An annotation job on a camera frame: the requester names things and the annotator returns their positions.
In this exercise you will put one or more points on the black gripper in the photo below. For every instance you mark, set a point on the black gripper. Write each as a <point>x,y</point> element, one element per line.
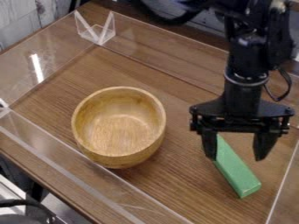
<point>246,109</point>

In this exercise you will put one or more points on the green rectangular block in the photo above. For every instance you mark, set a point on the green rectangular block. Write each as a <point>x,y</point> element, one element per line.
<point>235,171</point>

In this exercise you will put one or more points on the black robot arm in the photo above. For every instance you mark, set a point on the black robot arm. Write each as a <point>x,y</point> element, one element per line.
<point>257,27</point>

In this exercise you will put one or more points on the brown wooden bowl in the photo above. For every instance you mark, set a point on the brown wooden bowl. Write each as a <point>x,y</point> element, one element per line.
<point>118,125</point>

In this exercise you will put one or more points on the clear acrylic tray wall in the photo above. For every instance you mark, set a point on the clear acrylic tray wall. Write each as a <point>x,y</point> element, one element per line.
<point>89,187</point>

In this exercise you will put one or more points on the clear acrylic corner bracket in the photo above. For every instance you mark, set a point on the clear acrylic corner bracket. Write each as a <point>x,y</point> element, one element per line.
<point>99,34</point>

